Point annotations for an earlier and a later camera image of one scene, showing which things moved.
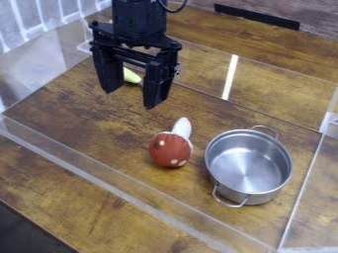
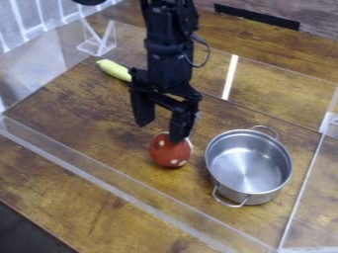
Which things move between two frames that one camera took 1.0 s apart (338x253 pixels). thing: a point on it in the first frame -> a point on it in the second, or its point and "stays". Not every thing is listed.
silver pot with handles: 251,163 stays
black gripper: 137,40 -> 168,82
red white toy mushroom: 172,146 stays
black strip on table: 259,17 stays
